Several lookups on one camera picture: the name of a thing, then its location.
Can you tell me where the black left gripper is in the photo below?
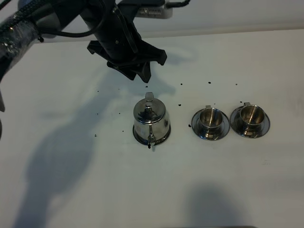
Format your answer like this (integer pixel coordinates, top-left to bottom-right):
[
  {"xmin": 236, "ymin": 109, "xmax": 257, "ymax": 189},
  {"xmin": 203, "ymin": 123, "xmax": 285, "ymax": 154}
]
[{"xmin": 80, "ymin": 0, "xmax": 167, "ymax": 83}]

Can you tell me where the stainless steel teapot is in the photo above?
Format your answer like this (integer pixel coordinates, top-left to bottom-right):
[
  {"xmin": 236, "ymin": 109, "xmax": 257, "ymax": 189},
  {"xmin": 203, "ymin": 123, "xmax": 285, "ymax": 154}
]
[{"xmin": 133, "ymin": 92, "xmax": 171, "ymax": 140}]

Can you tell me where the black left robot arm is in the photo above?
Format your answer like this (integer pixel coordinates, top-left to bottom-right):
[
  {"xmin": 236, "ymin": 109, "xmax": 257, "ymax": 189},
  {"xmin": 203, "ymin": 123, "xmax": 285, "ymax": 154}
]
[{"xmin": 0, "ymin": 0, "xmax": 169, "ymax": 82}]

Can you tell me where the round steel teapot tray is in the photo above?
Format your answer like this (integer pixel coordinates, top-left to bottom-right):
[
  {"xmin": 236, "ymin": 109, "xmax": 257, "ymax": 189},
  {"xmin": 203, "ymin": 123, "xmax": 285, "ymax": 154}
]
[{"xmin": 133, "ymin": 126, "xmax": 171, "ymax": 147}]

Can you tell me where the left stainless steel teacup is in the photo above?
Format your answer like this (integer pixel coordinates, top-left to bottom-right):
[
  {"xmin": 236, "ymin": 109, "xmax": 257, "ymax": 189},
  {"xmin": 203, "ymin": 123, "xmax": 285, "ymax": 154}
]
[{"xmin": 198, "ymin": 105, "xmax": 224, "ymax": 131}]

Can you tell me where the stainless steel teacup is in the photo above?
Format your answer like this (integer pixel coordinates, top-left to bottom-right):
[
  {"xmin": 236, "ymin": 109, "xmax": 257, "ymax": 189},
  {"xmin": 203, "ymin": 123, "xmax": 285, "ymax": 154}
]
[
  {"xmin": 239, "ymin": 103, "xmax": 266, "ymax": 129},
  {"xmin": 198, "ymin": 105, "xmax": 224, "ymax": 131}
]

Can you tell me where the right stainless steel teacup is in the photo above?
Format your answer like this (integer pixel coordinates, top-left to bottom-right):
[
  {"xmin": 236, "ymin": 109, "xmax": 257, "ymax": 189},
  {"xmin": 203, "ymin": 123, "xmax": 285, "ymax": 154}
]
[{"xmin": 239, "ymin": 103, "xmax": 266, "ymax": 129}]

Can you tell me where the left steel saucer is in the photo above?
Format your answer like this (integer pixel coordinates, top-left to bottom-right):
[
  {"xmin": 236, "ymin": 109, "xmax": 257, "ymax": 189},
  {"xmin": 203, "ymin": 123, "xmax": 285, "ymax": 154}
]
[{"xmin": 191, "ymin": 109, "xmax": 230, "ymax": 141}]

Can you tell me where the steel saucer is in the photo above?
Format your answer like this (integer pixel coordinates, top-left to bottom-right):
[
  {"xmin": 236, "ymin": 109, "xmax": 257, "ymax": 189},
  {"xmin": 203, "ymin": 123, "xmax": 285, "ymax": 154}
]
[
  {"xmin": 230, "ymin": 106, "xmax": 270, "ymax": 138},
  {"xmin": 191, "ymin": 109, "xmax": 230, "ymax": 141}
]

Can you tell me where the right steel saucer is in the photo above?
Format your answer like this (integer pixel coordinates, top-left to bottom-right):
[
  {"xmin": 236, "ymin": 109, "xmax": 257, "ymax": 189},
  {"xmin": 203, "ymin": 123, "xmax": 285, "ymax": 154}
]
[{"xmin": 230, "ymin": 106, "xmax": 270, "ymax": 138}]

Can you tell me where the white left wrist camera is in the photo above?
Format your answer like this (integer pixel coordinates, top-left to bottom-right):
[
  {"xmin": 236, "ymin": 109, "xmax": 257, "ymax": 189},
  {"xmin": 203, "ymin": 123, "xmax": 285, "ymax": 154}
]
[{"xmin": 135, "ymin": 0, "xmax": 173, "ymax": 19}]

